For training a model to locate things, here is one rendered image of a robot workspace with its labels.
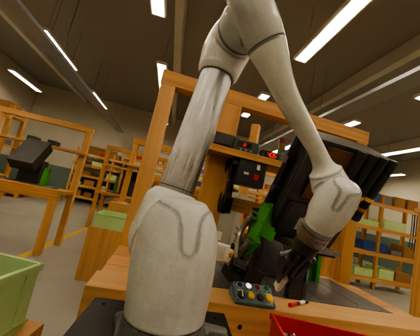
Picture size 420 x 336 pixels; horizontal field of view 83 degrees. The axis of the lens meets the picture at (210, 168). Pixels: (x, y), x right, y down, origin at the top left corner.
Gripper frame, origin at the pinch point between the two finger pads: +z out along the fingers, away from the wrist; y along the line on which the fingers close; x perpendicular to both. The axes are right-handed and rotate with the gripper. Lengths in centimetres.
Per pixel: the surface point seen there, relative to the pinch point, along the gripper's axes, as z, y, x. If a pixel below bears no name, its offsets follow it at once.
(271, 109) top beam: -36, 12, 103
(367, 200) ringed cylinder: -24, 39, 28
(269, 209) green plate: -3.6, 4.4, 35.8
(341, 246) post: 29, 79, 59
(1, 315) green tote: 5, -75, -17
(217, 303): 10.8, -19.6, -3.5
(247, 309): 11.2, -8.8, -4.1
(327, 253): -3.9, 23.1, 13.4
